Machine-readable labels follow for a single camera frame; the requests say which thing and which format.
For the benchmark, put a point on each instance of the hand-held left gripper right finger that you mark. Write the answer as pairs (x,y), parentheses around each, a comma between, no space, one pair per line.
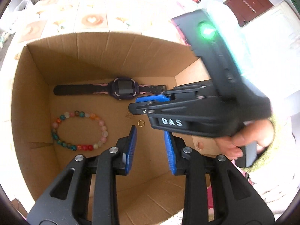
(170,154)

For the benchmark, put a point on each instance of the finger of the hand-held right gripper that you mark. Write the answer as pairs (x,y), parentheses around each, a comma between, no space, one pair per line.
(145,107)
(152,98)

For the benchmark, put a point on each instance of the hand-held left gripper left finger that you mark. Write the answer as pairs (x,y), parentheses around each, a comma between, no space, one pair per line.
(130,154)

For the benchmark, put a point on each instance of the brown cardboard box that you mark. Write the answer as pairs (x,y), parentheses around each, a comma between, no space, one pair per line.
(82,63)

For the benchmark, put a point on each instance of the person's right forearm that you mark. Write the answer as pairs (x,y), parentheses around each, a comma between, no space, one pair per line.
(277,150)

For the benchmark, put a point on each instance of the person's right hand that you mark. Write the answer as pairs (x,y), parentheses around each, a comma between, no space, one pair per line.
(254,133)

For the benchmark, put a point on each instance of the dark red door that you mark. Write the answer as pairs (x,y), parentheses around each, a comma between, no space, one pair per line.
(248,4)

